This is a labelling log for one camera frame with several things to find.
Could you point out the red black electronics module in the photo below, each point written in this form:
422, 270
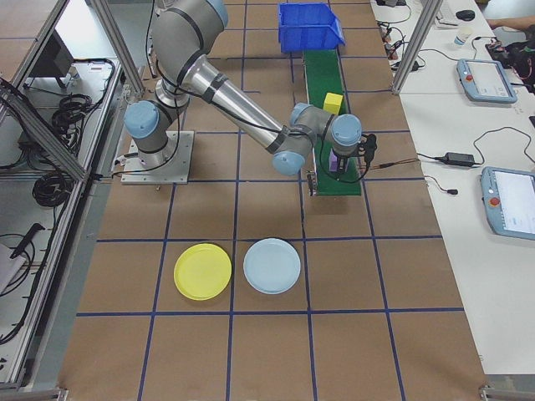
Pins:
497, 47

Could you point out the aluminium camera mast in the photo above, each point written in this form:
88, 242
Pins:
120, 50

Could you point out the white side desk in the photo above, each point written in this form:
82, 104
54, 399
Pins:
460, 271

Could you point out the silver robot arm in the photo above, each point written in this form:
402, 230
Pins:
234, 100

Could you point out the green conveyor belt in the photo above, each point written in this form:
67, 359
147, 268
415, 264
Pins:
326, 75

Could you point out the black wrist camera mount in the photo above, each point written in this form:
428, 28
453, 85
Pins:
370, 144

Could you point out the yellow foam block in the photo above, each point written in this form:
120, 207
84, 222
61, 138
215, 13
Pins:
333, 104

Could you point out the purple foam block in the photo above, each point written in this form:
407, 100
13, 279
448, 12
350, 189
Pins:
333, 163

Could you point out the yellow plastic plate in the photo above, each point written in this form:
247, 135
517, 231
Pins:
202, 271

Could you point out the aluminium profile post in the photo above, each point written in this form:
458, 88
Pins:
418, 42

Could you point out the light blue plastic plate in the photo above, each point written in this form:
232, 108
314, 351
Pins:
271, 266

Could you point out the metal bar frame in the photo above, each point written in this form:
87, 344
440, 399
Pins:
50, 146

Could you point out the grey-blue teach pendant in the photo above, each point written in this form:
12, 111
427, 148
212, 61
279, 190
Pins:
514, 204
487, 81

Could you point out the black computer mouse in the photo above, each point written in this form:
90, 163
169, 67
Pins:
465, 14

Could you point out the white paper cup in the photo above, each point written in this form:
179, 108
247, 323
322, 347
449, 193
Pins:
462, 38

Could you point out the blue plastic storage bin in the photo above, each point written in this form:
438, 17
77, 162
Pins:
309, 39

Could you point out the black control box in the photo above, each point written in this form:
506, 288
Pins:
54, 54

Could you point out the aluminium table corner bracket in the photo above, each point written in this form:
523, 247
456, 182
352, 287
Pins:
501, 390

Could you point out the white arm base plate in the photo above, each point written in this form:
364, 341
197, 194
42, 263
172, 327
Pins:
181, 167

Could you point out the person forearm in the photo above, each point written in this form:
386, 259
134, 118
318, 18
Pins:
512, 23

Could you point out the black power adapter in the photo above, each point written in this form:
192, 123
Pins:
459, 158
414, 66

